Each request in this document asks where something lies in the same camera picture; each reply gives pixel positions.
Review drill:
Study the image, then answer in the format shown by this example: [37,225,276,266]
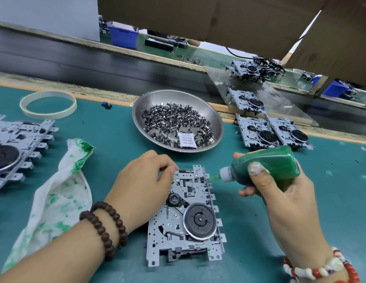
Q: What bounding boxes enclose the person's left hand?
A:
[105,150,179,233]

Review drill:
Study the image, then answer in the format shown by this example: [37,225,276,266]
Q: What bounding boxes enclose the person's right hand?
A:
[238,162,332,269]

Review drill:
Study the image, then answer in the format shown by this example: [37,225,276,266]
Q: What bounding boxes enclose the green glue squeeze bottle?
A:
[208,145,302,189]

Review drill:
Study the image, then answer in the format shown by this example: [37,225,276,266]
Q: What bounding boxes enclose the metal mechanism chassis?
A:
[146,165,227,268]
[0,115,59,193]

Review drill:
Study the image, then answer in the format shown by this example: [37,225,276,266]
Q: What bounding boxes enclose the pile of small metal parts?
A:
[142,103,214,148]

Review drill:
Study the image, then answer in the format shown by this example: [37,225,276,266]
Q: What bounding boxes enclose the finished mechanisms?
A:
[224,56,315,152]

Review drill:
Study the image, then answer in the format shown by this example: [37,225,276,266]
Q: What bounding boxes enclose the round metal bowl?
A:
[132,89,224,154]

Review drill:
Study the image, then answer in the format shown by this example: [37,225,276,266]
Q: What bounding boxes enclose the black conveyor belt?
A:
[0,23,366,136]

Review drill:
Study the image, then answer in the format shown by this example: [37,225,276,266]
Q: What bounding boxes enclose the person's left forearm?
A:
[0,218,110,283]

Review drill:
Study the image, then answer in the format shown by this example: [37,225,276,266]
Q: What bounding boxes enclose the white green-stained cloth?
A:
[1,138,97,274]

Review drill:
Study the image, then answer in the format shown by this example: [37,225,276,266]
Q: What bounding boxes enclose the clear plastic sheet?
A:
[205,64,319,127]

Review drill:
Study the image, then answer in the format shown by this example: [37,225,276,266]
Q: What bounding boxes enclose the blue plastic bin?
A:
[108,26,139,50]
[322,81,350,98]

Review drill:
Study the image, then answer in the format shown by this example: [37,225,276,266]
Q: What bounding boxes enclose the black flat box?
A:
[144,37,175,52]

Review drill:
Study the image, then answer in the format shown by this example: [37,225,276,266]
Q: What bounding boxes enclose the white paper sign red text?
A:
[0,0,101,42]

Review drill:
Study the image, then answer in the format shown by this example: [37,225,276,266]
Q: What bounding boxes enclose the brown cardboard panel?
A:
[97,0,366,86]

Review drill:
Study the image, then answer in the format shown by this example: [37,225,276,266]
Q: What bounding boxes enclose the brown bead bracelet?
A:
[79,201,129,261]

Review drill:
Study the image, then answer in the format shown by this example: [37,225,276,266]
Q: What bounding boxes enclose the red white bead bracelet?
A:
[282,246,362,283]

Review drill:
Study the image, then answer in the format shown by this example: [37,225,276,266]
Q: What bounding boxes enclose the white tape ring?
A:
[19,90,78,120]

